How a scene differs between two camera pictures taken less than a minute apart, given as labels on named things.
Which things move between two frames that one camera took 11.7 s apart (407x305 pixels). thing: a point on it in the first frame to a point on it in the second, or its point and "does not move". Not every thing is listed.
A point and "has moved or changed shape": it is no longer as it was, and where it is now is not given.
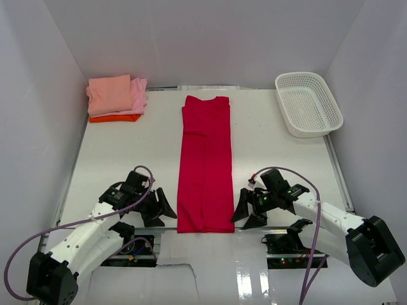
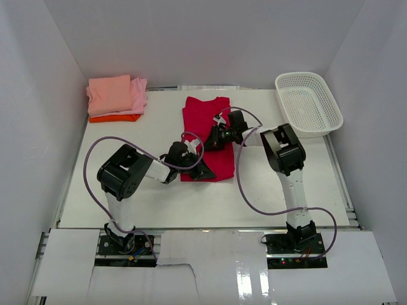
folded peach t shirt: (109, 94) does not move
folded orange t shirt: (115, 118) does not move
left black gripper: (149, 218) to (202, 173)
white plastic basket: (310, 108) does not move
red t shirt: (205, 201) has moved or changed shape
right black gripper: (241, 210) to (213, 142)
